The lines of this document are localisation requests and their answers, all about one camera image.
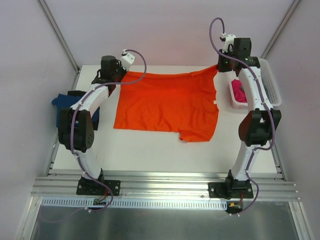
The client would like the orange t shirt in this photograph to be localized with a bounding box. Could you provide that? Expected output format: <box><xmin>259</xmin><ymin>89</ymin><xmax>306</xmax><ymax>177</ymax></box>
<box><xmin>113</xmin><ymin>65</ymin><xmax>219</xmax><ymax>143</ymax></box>

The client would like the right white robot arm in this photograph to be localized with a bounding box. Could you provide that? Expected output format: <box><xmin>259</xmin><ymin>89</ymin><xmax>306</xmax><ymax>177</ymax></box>
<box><xmin>217</xmin><ymin>33</ymin><xmax>282</xmax><ymax>198</ymax></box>

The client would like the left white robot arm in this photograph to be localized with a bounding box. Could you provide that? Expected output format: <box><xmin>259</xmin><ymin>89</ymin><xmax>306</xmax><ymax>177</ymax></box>
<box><xmin>58</xmin><ymin>52</ymin><xmax>135</xmax><ymax>194</ymax></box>

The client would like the pink t shirt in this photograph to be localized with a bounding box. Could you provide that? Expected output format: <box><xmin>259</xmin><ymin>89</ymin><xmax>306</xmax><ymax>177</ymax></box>
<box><xmin>231</xmin><ymin>79</ymin><xmax>247</xmax><ymax>103</ymax></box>

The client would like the white plastic basket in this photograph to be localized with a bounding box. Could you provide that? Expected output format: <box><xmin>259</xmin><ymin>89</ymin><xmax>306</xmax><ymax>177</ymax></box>
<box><xmin>227</xmin><ymin>58</ymin><xmax>282</xmax><ymax>110</ymax></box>

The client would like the blue folded t shirt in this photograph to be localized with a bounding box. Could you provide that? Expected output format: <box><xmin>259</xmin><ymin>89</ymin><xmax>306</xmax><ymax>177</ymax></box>
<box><xmin>51</xmin><ymin>93</ymin><xmax>101</xmax><ymax>128</ymax></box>

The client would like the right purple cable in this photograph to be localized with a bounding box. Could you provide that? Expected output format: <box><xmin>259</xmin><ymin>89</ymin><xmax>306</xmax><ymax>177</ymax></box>
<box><xmin>209</xmin><ymin>16</ymin><xmax>276</xmax><ymax>218</ymax></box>

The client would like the purple cable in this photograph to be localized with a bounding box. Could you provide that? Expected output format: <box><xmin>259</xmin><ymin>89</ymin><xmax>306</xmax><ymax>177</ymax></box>
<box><xmin>209</xmin><ymin>16</ymin><xmax>276</xmax><ymax>218</ymax></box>
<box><xmin>38</xmin><ymin>49</ymin><xmax>147</xmax><ymax>223</ymax></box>

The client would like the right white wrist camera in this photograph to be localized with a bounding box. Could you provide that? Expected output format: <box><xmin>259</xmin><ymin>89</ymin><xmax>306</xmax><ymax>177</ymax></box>
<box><xmin>219</xmin><ymin>33</ymin><xmax>236</xmax><ymax>53</ymax></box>

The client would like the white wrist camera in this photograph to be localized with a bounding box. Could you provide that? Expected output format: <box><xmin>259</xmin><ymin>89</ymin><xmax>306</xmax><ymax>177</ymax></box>
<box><xmin>120</xmin><ymin>50</ymin><xmax>136</xmax><ymax>71</ymax></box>
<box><xmin>219</xmin><ymin>33</ymin><xmax>236</xmax><ymax>53</ymax></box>

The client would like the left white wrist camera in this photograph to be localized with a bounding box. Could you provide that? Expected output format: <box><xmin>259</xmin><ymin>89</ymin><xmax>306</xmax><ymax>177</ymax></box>
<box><xmin>120</xmin><ymin>50</ymin><xmax>136</xmax><ymax>71</ymax></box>

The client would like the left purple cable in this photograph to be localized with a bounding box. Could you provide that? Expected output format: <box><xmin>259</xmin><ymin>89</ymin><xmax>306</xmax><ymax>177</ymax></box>
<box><xmin>38</xmin><ymin>49</ymin><xmax>147</xmax><ymax>223</ymax></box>

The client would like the right aluminium frame post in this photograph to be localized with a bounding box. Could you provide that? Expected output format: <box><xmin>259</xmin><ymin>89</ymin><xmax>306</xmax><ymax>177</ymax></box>
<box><xmin>261</xmin><ymin>0</ymin><xmax>302</xmax><ymax>59</ymax></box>

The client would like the aluminium frame post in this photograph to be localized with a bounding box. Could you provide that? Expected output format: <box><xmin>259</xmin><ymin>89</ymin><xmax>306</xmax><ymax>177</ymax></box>
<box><xmin>37</xmin><ymin>0</ymin><xmax>81</xmax><ymax>73</ymax></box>
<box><xmin>261</xmin><ymin>0</ymin><xmax>302</xmax><ymax>59</ymax></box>

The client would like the left aluminium frame post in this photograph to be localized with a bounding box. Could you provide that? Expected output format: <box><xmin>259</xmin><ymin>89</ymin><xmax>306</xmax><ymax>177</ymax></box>
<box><xmin>37</xmin><ymin>0</ymin><xmax>81</xmax><ymax>73</ymax></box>

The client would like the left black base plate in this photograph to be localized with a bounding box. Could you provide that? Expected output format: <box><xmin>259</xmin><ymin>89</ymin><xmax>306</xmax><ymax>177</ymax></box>
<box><xmin>76</xmin><ymin>177</ymin><xmax>121</xmax><ymax>196</ymax></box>

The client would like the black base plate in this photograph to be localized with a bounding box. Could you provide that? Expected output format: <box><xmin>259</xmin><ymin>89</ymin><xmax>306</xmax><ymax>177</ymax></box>
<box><xmin>208</xmin><ymin>180</ymin><xmax>254</xmax><ymax>200</ymax></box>
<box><xmin>76</xmin><ymin>177</ymin><xmax>121</xmax><ymax>196</ymax></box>

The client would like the white slotted cable duct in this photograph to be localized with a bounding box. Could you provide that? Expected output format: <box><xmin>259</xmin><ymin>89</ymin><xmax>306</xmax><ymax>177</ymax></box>
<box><xmin>41</xmin><ymin>197</ymin><xmax>227</xmax><ymax>211</ymax></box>

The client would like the aluminium extrusion rail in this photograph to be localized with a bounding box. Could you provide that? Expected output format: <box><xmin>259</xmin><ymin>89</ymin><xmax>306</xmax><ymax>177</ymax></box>
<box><xmin>31</xmin><ymin>169</ymin><xmax>302</xmax><ymax>202</ymax></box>

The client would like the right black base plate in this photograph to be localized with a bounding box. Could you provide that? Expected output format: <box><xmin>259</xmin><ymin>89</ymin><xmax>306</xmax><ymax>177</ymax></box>
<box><xmin>208</xmin><ymin>180</ymin><xmax>254</xmax><ymax>200</ymax></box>

